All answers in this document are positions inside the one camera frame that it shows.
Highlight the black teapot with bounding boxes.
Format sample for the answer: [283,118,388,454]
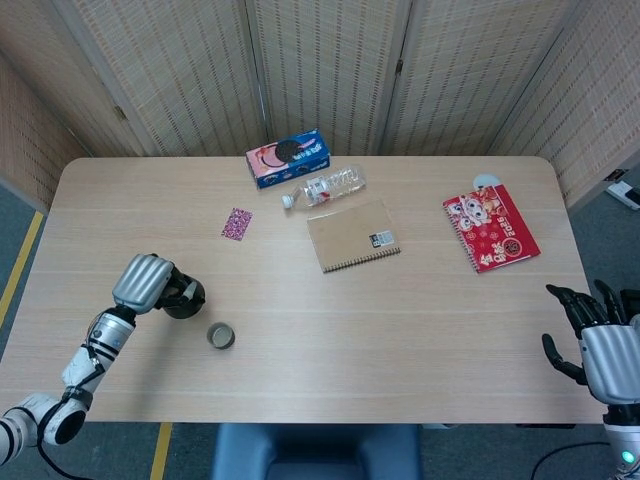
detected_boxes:
[162,272,207,321]

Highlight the clear plastic water bottle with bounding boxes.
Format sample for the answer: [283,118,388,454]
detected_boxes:
[280,163,369,211]

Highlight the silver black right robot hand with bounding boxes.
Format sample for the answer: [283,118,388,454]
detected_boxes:
[541,279,640,405]

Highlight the small dark tea cup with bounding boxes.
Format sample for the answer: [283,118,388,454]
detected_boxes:
[206,322,237,351]

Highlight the woven bamboo screen panel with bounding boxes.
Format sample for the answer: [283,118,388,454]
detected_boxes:
[49,0,271,157]
[244,0,414,156]
[489,0,640,211]
[379,0,584,156]
[0,0,94,211]

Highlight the brown spiral notebook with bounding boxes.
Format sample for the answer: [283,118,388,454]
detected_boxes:
[305,198,404,275]

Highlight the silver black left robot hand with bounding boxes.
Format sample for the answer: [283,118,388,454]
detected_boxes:
[110,253,199,315]

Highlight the white power strip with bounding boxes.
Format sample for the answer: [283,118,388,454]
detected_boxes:
[606,181,640,210]

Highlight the pink patterned card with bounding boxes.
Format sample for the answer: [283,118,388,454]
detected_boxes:
[221,207,254,243]

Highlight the blue cookie box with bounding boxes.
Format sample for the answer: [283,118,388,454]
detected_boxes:
[244,127,333,191]

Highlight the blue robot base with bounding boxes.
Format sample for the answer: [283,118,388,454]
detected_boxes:
[212,423,424,480]

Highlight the red spiral calendar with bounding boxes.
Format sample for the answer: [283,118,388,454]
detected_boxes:
[441,182,543,275]

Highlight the black floor cable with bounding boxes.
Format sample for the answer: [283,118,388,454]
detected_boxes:
[529,441,604,480]

